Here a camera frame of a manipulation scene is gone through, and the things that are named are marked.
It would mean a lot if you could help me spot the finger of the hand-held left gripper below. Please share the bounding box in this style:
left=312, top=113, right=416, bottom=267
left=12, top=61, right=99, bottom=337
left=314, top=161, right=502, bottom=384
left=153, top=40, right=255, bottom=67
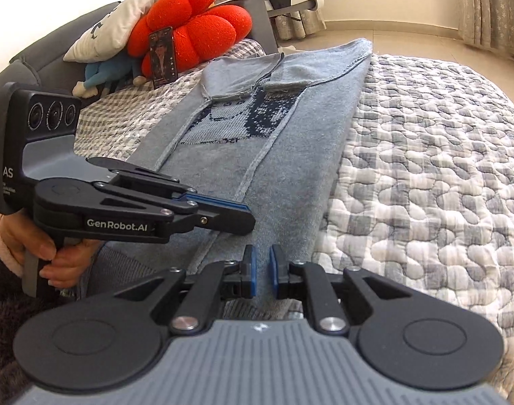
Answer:
left=94, top=181, right=256, bottom=237
left=86, top=157, right=248, bottom=212

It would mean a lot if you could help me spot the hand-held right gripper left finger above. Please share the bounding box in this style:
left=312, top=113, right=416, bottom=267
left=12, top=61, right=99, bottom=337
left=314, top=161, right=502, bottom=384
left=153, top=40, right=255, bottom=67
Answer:
left=147, top=245, right=258, bottom=334

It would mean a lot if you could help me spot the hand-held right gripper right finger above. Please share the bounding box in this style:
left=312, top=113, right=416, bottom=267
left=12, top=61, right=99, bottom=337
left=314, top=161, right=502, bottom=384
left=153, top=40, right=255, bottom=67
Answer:
left=269, top=244, right=415, bottom=333

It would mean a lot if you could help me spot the grey knit sweater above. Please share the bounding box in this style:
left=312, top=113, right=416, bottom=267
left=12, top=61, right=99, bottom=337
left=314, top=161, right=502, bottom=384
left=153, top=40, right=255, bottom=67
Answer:
left=77, top=38, right=372, bottom=321

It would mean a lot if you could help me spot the person's left hand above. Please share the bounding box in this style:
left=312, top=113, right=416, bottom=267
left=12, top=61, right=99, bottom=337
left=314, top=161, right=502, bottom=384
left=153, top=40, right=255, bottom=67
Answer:
left=1, top=213, right=103, bottom=290

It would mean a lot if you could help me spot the blue plush toy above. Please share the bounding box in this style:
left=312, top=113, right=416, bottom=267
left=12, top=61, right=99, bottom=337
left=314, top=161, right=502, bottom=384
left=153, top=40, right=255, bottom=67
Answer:
left=73, top=53, right=145, bottom=98

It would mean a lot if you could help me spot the black smartphone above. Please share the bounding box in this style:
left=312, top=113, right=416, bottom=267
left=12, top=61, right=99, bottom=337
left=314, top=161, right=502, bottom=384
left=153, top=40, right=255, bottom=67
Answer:
left=149, top=26, right=178, bottom=90

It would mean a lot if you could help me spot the white printed pillow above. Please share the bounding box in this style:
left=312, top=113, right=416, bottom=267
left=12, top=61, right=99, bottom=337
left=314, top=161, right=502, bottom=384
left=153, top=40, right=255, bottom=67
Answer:
left=63, top=0, right=186, bottom=63

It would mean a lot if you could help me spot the red flower cushion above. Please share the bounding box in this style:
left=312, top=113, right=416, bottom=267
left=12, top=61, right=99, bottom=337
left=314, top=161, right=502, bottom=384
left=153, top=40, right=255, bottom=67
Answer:
left=127, top=0, right=253, bottom=80

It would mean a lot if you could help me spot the short star patterned cloth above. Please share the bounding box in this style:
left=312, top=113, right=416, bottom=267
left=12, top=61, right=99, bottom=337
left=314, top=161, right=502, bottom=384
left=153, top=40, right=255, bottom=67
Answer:
left=278, top=8, right=327, bottom=41

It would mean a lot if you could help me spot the beige star curtain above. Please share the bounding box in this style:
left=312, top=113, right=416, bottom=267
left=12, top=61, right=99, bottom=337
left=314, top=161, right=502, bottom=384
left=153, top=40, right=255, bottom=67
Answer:
left=455, top=0, right=514, bottom=60

